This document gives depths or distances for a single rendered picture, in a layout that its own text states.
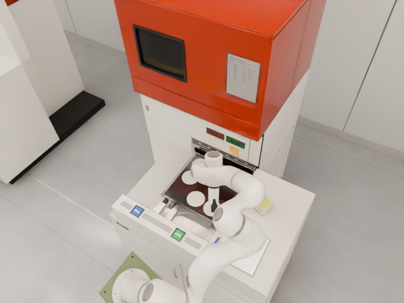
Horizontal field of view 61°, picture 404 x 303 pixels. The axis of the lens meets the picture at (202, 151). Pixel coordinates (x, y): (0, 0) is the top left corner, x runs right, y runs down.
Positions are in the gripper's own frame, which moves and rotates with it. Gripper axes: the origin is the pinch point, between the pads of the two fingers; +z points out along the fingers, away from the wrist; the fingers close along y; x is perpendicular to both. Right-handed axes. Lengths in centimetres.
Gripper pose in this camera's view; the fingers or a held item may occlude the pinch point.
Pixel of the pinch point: (214, 208)
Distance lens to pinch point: 176.6
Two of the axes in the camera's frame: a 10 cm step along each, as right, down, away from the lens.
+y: -0.1, 4.9, -8.7
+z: 0.3, 8.7, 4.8
